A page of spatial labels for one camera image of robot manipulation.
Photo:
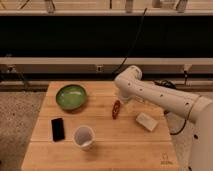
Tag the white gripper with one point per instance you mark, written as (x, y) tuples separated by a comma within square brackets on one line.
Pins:
[(124, 97)]

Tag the red chili pepper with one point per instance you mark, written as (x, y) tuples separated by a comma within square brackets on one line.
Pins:
[(116, 109)]

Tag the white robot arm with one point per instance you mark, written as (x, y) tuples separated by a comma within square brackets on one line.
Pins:
[(193, 107)]

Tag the green ceramic bowl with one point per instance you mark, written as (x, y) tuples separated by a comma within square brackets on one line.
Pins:
[(71, 97)]

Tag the white soap bar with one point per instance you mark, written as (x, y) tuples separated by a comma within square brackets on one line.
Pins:
[(147, 121)]

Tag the black smartphone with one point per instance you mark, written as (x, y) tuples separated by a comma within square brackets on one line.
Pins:
[(58, 129)]

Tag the grey metal rail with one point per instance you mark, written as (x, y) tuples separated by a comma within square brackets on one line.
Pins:
[(107, 65)]

